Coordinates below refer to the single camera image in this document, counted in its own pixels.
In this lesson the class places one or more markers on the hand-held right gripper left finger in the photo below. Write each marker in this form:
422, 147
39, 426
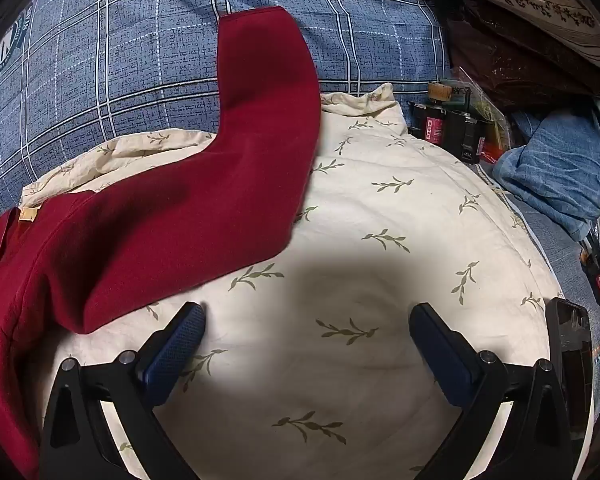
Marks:
177, 345

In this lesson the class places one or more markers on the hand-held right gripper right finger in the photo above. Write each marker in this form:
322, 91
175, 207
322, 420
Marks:
442, 350

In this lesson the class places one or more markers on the red knit sweater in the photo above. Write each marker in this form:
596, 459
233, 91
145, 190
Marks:
180, 210

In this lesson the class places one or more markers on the cream leaf-print pillow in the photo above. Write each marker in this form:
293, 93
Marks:
380, 210

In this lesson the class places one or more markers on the light blue denim cloth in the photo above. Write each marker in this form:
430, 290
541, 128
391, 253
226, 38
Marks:
555, 170

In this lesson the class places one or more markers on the black box with red label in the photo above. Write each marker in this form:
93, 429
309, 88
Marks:
455, 130

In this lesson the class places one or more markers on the clear plastic packet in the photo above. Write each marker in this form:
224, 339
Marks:
485, 110

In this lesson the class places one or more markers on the blue plaid pillow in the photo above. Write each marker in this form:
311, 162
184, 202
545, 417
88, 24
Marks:
130, 60

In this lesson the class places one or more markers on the dark brown plastic bag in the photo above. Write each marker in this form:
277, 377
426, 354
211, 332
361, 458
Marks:
520, 60

